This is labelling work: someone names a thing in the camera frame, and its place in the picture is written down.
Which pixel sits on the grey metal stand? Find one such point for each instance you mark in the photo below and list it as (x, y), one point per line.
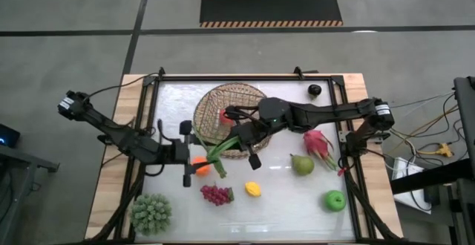
(29, 160)

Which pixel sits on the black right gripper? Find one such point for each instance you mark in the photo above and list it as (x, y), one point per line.
(250, 135)

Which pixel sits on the dark grey panel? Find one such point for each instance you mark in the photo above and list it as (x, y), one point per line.
(465, 119)

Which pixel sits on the black table beam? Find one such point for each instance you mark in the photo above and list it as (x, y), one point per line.
(426, 178)

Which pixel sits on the white power box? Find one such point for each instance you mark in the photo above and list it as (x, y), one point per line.
(404, 167)

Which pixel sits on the green onion bunch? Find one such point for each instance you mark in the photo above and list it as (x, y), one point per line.
(226, 144)

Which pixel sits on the woven wicker basket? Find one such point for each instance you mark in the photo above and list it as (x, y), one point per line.
(237, 154)

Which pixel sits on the red grape bunch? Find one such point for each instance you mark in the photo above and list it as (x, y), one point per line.
(215, 195)

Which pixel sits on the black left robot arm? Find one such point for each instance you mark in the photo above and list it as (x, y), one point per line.
(111, 130)

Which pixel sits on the dark purple plum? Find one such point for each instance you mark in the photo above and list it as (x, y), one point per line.
(314, 90)

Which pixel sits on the yellow lemon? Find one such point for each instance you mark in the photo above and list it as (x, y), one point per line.
(252, 189)

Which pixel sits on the pink dragon fruit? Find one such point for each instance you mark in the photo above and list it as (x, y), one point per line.
(315, 143)

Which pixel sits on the red pepper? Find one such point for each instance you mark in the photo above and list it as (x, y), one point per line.
(224, 119)

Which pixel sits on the black aluminium table frame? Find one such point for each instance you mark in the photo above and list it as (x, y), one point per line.
(241, 78)

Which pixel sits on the green pear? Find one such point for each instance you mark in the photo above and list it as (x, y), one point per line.
(302, 165)

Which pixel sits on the black box with blue light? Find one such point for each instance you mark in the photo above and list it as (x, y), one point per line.
(9, 135)

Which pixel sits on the black hazard-striped floor mat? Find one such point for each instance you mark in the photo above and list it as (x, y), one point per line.
(271, 9)

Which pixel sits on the wooden table board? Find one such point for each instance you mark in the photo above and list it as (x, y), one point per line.
(107, 185)

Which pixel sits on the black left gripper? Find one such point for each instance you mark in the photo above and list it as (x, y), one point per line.
(176, 152)

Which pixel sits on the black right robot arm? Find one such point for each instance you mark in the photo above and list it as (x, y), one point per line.
(326, 113)

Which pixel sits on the grey metal bracket plate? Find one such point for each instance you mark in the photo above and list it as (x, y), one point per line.
(342, 135)

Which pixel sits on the bright green apple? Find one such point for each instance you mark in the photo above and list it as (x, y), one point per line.
(335, 201)

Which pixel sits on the pale green succulent plant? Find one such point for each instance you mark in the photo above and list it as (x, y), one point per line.
(150, 214)

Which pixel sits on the orange mandarin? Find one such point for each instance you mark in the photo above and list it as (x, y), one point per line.
(204, 173)

